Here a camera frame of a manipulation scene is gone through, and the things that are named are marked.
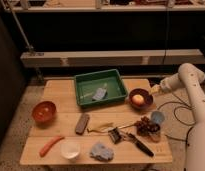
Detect dark red bowl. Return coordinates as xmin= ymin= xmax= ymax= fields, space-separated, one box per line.
xmin=129 ymin=88 xmax=153 ymax=110

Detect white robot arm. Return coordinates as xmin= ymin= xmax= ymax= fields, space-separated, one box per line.
xmin=150 ymin=63 xmax=205 ymax=171

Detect grey spatula in tray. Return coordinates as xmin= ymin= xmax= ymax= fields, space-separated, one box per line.
xmin=92 ymin=84 xmax=107 ymax=101

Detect green plastic tray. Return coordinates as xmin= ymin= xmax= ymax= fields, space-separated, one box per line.
xmin=74 ymin=69 xmax=128 ymax=108

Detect yellow apple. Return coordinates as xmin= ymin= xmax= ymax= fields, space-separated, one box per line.
xmin=132 ymin=94 xmax=144 ymax=106

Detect blue cup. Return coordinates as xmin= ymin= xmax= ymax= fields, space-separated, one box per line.
xmin=151 ymin=111 xmax=165 ymax=125

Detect brown grape bunch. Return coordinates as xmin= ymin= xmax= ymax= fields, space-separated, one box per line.
xmin=135 ymin=116 xmax=160 ymax=136

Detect grey metal shelf beam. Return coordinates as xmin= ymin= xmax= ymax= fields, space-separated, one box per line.
xmin=20 ymin=49 xmax=205 ymax=68

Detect wooden table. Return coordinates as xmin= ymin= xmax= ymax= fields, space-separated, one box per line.
xmin=20 ymin=80 xmax=172 ymax=165

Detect black binder clip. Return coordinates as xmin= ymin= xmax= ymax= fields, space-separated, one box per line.
xmin=108 ymin=128 xmax=121 ymax=144

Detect grey brown sponge block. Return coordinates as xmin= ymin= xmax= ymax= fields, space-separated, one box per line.
xmin=75 ymin=113 xmax=90 ymax=135

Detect blue crumpled cloth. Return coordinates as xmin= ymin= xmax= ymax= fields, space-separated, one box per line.
xmin=89 ymin=142 xmax=114 ymax=162

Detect orange red bowl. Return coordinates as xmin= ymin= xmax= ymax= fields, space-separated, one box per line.
xmin=32 ymin=101 xmax=56 ymax=124

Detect orange carrot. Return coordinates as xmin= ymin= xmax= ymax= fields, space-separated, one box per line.
xmin=39 ymin=136 xmax=64 ymax=157

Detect black floor cables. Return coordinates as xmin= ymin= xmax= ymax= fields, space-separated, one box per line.
xmin=157 ymin=83 xmax=197 ymax=143

